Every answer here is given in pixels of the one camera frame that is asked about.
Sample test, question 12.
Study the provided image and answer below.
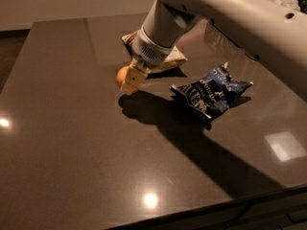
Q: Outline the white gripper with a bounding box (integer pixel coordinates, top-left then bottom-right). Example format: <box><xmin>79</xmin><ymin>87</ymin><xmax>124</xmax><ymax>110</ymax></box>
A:
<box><xmin>120</xmin><ymin>27</ymin><xmax>173</xmax><ymax>95</ymax></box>

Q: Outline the orange fruit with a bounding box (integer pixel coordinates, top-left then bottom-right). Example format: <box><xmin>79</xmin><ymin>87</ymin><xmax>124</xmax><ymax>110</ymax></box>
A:
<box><xmin>116</xmin><ymin>66</ymin><xmax>129</xmax><ymax>88</ymax></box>

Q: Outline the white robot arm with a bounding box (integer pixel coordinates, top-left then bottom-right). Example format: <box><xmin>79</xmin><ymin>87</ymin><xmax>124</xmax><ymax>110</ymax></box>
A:
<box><xmin>117</xmin><ymin>0</ymin><xmax>307</xmax><ymax>99</ymax></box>

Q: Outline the brown chip bag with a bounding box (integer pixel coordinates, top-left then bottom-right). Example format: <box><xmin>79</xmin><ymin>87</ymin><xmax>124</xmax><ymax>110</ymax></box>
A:
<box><xmin>122</xmin><ymin>31</ymin><xmax>187</xmax><ymax>74</ymax></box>

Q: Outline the blue chip bag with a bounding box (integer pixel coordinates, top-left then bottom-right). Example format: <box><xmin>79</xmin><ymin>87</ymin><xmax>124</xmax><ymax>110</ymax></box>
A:
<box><xmin>171</xmin><ymin>62</ymin><xmax>253</xmax><ymax>122</ymax></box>

